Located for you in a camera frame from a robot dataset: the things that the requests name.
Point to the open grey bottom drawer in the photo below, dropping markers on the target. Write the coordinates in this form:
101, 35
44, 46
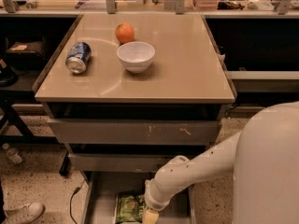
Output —
104, 188

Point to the black side table frame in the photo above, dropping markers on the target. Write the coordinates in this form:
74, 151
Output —
13, 108

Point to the grey top drawer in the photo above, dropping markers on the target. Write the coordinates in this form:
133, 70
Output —
134, 132

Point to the white sneaker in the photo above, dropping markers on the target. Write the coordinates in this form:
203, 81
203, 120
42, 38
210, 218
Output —
25, 214

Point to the green jalapeno chip bag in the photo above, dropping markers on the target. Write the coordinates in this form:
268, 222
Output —
130, 208

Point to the grey middle drawer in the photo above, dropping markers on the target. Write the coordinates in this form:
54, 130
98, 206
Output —
118, 163

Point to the orange fruit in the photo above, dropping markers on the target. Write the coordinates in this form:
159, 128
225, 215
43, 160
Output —
125, 32

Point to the grey drawer cabinet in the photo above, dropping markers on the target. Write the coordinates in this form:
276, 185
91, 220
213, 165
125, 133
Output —
185, 81

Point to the clear plastic bottle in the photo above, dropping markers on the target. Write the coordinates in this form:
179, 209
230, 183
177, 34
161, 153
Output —
12, 153

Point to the blue soda can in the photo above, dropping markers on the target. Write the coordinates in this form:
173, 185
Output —
78, 57

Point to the white ceramic bowl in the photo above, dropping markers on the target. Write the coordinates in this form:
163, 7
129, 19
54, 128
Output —
136, 56

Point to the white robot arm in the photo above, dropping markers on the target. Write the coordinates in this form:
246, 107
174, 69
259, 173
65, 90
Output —
264, 158

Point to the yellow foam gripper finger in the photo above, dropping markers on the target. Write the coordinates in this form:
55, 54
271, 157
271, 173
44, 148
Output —
150, 217

